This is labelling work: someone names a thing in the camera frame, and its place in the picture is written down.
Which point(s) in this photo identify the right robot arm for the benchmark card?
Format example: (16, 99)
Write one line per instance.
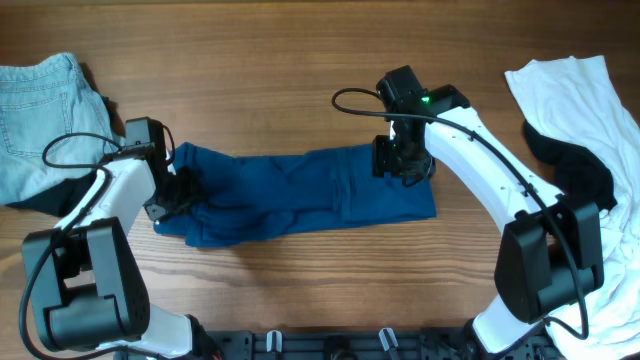
(551, 251)

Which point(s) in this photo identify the white garment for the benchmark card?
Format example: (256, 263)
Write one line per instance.
(573, 100)

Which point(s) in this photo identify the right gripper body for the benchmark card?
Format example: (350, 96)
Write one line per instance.
(400, 158)

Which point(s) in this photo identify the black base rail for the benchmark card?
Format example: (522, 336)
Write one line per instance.
(384, 344)

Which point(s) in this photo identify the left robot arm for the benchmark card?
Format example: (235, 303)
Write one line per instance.
(84, 289)

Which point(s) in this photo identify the light blue denim shorts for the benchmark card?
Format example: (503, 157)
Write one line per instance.
(58, 73)

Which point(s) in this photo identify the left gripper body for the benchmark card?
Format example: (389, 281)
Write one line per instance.
(183, 191)

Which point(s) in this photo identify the blue t-shirt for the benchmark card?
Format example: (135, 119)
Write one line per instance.
(259, 198)

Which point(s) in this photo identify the black garment at right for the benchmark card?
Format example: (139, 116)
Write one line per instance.
(577, 171)

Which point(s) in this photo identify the black garment under denim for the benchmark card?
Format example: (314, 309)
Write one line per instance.
(60, 197)

